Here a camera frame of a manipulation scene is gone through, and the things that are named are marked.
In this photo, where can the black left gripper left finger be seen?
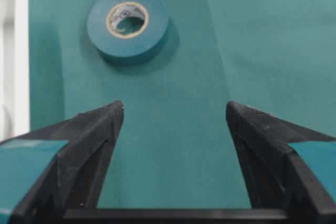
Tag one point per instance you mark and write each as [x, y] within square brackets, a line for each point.
[39, 169]

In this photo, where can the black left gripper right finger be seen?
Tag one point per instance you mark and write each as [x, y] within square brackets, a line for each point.
[276, 159]

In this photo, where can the white plastic case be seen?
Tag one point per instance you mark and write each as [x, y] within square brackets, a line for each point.
[15, 93]

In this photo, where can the green tape roll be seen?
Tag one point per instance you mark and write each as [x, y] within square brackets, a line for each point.
[128, 32]

